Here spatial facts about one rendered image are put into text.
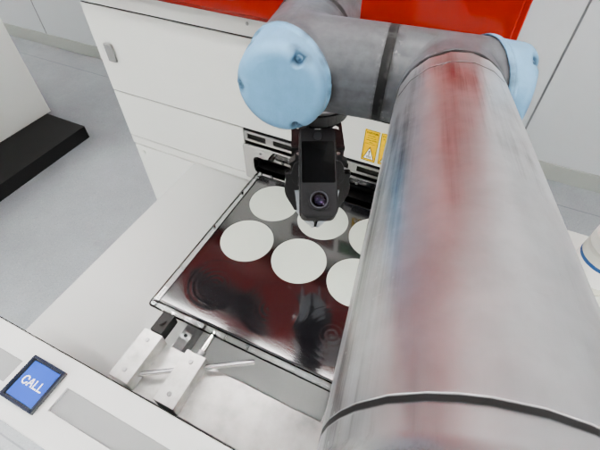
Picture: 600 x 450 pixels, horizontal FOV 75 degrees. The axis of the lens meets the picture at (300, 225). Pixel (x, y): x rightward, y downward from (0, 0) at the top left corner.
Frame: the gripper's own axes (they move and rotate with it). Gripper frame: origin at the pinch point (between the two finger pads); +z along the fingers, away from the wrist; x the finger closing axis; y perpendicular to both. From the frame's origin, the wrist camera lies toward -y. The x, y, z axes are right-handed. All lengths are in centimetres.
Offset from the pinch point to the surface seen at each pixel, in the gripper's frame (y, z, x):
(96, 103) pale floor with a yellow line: 203, 101, 140
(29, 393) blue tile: -23.2, 5.1, 36.5
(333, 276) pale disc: -1.9, 11.5, -3.4
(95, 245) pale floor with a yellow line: 78, 101, 99
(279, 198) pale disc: 17.4, 11.5, 6.5
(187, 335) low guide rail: -10.2, 16.5, 21.6
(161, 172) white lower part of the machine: 45, 28, 41
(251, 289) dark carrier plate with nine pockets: -4.4, 11.6, 10.7
